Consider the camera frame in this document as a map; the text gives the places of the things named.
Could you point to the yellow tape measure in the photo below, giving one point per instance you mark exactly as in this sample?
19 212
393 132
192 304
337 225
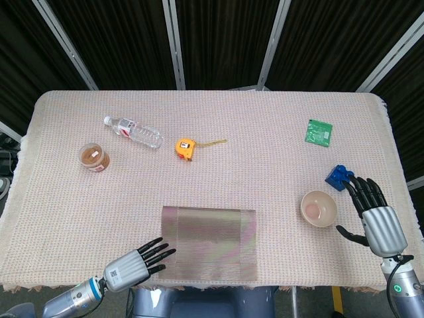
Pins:
185 148

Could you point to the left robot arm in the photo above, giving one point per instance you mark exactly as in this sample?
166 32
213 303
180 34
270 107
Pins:
73 296

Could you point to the white screen frame post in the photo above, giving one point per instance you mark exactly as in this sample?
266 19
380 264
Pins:
270 56
10 130
415 183
66 49
391 57
175 49

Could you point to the green foil packet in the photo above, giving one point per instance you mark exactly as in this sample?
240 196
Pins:
318 132

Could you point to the grey robot torso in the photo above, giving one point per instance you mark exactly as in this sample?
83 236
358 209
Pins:
205 303

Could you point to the brown woven placemat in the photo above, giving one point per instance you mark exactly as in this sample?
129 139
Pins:
212 242

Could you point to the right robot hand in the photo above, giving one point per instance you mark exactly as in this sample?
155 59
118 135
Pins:
382 228

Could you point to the clear plastic water bottle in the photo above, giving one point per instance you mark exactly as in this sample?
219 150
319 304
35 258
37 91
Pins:
139 133

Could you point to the blue toy brick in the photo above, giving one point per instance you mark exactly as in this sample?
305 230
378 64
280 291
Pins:
335 177

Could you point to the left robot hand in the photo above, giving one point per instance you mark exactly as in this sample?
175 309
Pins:
127 268

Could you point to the clear jar of rubber bands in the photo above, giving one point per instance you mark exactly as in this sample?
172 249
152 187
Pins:
94 157

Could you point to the light brown bowl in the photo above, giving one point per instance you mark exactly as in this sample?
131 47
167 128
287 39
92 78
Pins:
318 208

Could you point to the beige woven tablecloth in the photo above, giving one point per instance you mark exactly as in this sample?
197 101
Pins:
265 132

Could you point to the grey metal table leg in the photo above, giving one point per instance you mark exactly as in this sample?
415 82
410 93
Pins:
293 303

